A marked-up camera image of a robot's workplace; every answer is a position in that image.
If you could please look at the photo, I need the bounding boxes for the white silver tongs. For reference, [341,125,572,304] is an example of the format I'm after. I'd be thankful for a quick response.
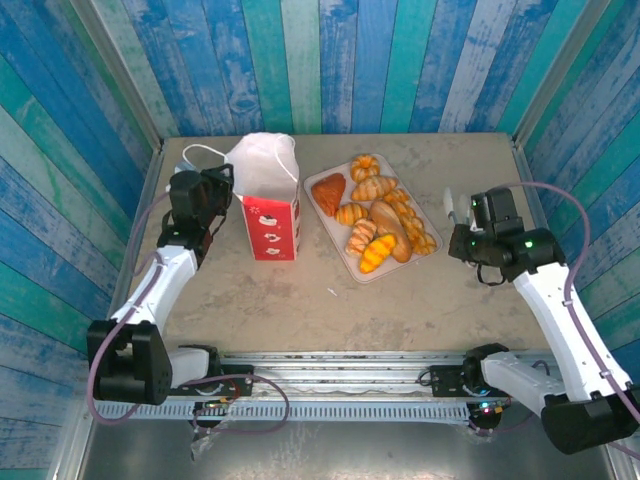
[442,187,474,226]

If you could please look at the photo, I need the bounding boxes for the red white paper bag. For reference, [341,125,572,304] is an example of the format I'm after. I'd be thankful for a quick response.
[224,131,303,262]

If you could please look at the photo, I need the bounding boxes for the yellow orange striped fake bread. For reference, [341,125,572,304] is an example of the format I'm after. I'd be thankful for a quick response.
[358,233,398,275]

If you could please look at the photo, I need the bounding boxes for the pink white striped fake bread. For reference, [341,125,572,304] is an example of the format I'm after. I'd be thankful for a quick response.
[345,218,379,257]

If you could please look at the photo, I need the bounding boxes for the red-brown triangular fake bread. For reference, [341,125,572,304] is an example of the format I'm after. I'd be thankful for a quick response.
[310,172,347,218]

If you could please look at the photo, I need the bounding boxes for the small round striped fake bun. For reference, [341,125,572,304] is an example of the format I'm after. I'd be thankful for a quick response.
[333,202,370,227]

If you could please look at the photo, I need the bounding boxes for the pale plastic serving tray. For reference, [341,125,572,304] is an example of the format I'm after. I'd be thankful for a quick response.
[303,153,444,285]

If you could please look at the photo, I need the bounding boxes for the controller board with LEDs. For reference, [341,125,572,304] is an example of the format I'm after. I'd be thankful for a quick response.
[468,397,512,434]
[191,397,237,432]

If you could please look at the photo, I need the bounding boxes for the clear plastic scrap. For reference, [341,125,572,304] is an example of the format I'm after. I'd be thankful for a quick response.
[189,428,224,460]

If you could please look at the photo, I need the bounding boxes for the steel sheet shelf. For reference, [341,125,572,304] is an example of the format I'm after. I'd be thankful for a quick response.
[74,419,619,480]

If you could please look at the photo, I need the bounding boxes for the thin white cable loop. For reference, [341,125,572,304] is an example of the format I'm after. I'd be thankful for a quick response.
[181,143,227,172]

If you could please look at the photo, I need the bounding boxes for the aluminium table side rail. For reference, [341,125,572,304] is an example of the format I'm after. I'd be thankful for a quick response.
[107,147,166,331]
[509,134,592,360]

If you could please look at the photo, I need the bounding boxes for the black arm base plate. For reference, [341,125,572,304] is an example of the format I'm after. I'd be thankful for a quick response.
[428,364,474,399]
[165,363,255,398]

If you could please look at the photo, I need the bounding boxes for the aluminium corner post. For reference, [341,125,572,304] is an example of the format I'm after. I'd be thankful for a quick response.
[69,0,165,154]
[512,0,615,147]

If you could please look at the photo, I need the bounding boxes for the aluminium mounting rail beam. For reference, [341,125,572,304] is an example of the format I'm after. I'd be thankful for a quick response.
[74,351,594,399]

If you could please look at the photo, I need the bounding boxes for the grey slotted cable duct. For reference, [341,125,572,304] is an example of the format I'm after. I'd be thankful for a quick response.
[93,401,475,425]

